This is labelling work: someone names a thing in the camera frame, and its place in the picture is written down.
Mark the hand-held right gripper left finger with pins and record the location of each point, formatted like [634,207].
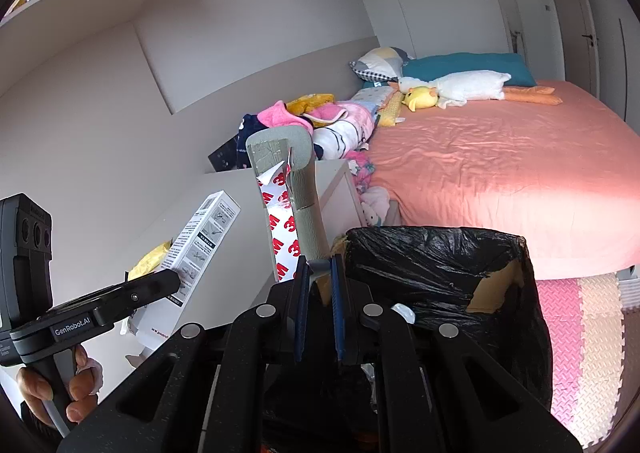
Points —
[301,308]

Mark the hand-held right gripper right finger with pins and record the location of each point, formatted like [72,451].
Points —
[339,308]

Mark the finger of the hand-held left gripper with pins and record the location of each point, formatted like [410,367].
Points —
[145,290]

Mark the white grey carton box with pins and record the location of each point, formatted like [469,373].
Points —
[200,238]

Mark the cardboard bin with black bag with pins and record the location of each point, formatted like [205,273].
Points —
[425,258]

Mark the person's left hand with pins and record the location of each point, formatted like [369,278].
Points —
[82,388]

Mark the yellow snack packet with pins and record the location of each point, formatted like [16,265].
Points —
[147,260]

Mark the white pink plush toy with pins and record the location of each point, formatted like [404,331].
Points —
[372,205]

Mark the navy printed garment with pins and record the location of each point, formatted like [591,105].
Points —
[250,123]

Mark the pink fleece garment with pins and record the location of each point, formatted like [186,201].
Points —
[280,115]

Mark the yellow patterned pillow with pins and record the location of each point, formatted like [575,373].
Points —
[390,110]

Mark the yellow garment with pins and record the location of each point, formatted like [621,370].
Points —
[305,103]

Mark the bed with pink sheet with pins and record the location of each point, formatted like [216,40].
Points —
[500,173]

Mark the light blue pillow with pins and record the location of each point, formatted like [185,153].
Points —
[370,95]

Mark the pink foam floor mat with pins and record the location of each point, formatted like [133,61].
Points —
[560,333]

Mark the yellow duck plush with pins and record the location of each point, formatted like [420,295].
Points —
[420,98]

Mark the patchwork pillow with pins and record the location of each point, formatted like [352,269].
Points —
[380,63]

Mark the white goose plush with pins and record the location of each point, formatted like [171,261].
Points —
[470,85]

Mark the teal pillow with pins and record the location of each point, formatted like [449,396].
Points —
[475,62]

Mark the white room door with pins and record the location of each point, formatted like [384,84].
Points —
[570,8]

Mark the black wall socket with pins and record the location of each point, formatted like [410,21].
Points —
[222,158]

